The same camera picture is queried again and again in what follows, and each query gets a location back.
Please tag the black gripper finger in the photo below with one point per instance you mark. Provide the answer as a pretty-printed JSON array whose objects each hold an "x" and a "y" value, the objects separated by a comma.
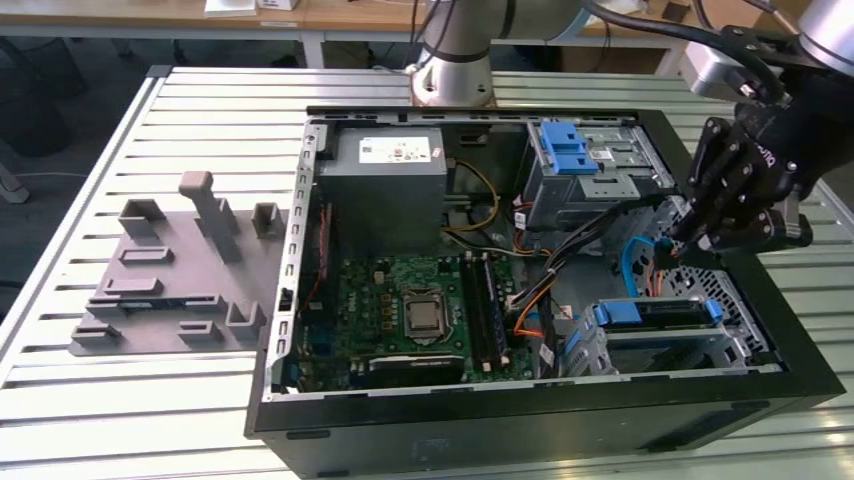
[
  {"x": 741, "y": 200},
  {"x": 710, "y": 160}
]

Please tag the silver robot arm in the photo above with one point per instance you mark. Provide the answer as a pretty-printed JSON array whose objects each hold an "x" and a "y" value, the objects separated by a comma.
[{"x": 454, "y": 75}]

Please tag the metal disk bay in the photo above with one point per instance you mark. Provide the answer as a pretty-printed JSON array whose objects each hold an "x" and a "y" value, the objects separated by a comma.
[{"x": 667, "y": 339}]

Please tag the blue drive latch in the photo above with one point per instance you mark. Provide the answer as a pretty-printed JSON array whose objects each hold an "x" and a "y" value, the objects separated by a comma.
[{"x": 567, "y": 150}]

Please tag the grey optical drive cage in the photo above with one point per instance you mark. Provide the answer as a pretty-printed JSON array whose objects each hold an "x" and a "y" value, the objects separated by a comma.
[{"x": 567, "y": 200}]

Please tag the small dark brown box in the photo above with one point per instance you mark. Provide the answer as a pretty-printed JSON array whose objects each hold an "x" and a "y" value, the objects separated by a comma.
[{"x": 678, "y": 10}]

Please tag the black RAM stick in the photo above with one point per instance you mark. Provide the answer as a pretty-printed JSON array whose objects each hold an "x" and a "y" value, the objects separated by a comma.
[{"x": 476, "y": 310}]

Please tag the green motherboard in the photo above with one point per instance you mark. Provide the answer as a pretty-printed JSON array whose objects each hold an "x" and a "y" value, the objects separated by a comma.
[{"x": 427, "y": 272}]

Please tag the grey power supply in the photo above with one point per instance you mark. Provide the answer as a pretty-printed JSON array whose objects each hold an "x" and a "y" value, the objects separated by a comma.
[{"x": 380, "y": 210}]

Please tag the silver CPU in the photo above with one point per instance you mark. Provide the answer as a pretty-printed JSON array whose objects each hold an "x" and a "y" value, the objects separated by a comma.
[{"x": 424, "y": 317}]

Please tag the CPU socket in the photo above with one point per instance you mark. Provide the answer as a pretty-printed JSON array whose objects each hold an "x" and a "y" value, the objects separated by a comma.
[{"x": 427, "y": 342}]

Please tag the black graphics card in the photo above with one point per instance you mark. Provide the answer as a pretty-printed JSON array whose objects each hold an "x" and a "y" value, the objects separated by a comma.
[{"x": 414, "y": 367}]

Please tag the black PC case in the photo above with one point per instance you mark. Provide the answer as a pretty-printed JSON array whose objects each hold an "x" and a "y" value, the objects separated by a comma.
[{"x": 467, "y": 430}]

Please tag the small white box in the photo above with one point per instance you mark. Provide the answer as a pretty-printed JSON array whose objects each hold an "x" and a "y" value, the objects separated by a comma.
[{"x": 276, "y": 4}]

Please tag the large white box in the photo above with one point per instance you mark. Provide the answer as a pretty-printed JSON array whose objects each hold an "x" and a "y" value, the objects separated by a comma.
[{"x": 230, "y": 7}]

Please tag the grey parts rack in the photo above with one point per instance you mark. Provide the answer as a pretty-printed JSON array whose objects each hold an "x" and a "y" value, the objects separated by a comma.
[{"x": 174, "y": 280}]

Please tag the wooden desk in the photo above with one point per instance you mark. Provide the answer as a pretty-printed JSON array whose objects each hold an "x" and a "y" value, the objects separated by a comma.
[{"x": 167, "y": 20}]

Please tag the black office chair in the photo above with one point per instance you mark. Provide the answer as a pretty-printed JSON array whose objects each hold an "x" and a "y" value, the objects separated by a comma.
[{"x": 33, "y": 90}]

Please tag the white table leg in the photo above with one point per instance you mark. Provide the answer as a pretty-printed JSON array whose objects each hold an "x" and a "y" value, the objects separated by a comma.
[{"x": 13, "y": 185}]

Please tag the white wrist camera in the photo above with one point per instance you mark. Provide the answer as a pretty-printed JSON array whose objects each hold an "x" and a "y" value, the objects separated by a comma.
[{"x": 707, "y": 70}]

